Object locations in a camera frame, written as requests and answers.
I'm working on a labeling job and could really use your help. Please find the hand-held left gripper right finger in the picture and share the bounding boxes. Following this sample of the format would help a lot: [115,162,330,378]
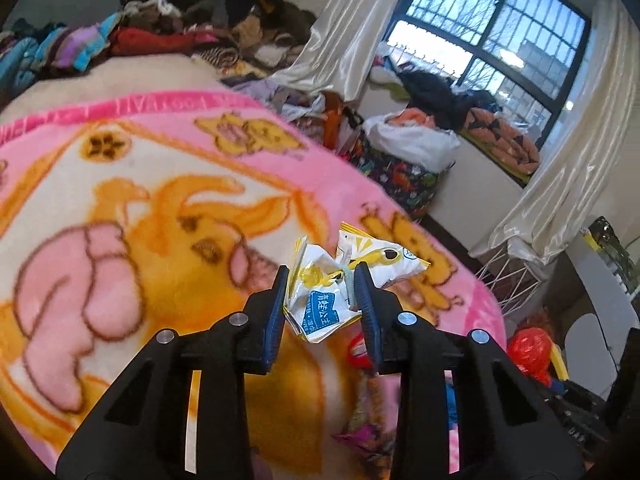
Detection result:
[354,262,586,480]

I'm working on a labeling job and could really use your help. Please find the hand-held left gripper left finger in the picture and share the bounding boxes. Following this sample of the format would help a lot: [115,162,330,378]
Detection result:
[55,266,291,480]

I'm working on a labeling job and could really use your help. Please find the red snack wrapper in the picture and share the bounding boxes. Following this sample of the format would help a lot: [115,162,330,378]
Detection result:
[347,334,377,372]

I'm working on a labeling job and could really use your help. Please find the white yellow snack wrapper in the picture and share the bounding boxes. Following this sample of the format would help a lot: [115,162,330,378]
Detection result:
[282,221,432,345]

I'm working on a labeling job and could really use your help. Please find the red plastic bag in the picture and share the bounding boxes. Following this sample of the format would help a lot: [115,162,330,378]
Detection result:
[507,327,557,387]

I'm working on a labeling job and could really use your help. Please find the blue wrapper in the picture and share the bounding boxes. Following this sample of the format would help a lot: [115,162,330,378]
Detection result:
[444,377,459,432]

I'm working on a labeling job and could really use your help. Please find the purple pink snack wrapper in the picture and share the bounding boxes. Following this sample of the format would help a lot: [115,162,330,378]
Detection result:
[334,422,396,462]

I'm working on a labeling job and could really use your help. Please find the dinosaur print laundry basket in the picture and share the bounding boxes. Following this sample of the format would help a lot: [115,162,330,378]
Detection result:
[357,132,454,219]

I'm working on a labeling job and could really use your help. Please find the white dresser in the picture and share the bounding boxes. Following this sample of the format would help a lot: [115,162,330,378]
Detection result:
[562,232,640,386]

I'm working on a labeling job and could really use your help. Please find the pink bear printed blanket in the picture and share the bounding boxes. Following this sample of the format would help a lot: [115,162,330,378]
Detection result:
[0,85,507,480]

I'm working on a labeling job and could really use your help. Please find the white plastic bag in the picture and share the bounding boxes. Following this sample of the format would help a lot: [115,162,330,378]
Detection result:
[365,110,462,169]

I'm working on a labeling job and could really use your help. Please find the dark green bag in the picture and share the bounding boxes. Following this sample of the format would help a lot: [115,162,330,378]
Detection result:
[586,216,630,267]

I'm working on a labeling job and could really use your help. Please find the orange bag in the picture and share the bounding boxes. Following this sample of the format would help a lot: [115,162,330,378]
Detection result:
[322,92,364,154]

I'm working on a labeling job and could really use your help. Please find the grey lilac crumpled cloth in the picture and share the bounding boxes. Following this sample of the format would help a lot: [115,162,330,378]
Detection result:
[225,72,327,127]

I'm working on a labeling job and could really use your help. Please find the orange patterned quilt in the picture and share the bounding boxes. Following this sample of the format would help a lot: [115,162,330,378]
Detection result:
[460,107,544,177]

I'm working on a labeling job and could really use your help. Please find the black crumpled clothes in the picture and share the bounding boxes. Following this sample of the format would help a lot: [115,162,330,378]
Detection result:
[400,70,506,132]

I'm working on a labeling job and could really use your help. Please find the long cream satin curtain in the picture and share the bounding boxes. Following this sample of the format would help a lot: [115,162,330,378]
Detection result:
[470,0,640,267]

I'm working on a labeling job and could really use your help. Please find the short cream satin curtain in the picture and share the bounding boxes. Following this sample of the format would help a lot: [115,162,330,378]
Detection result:
[272,0,422,102]

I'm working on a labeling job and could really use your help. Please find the barred window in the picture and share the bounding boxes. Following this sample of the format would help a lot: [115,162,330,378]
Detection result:
[387,0,593,127]

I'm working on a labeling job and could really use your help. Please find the pile of clothes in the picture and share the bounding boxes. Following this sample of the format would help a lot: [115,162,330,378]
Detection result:
[0,0,321,92]

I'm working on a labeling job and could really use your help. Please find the white wire stool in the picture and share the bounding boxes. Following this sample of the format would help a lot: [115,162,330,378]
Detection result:
[472,239,552,319]

